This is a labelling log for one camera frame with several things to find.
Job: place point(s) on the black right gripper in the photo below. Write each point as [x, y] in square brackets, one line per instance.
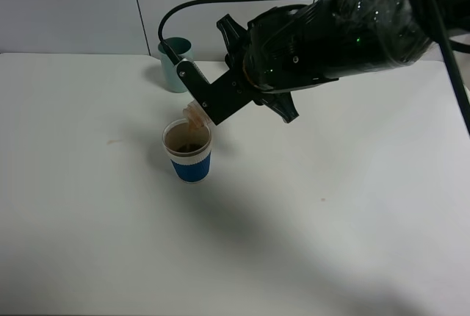
[242, 57]

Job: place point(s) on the clear plastic drink bottle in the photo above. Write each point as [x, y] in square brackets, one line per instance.
[196, 116]

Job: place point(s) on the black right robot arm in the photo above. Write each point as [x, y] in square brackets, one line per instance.
[302, 46]

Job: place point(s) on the teal plastic cup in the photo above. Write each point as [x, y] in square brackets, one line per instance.
[183, 48]

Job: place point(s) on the blue sleeved paper cup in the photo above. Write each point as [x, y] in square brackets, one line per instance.
[189, 150]

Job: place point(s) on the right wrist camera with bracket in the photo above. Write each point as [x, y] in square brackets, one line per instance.
[213, 93]

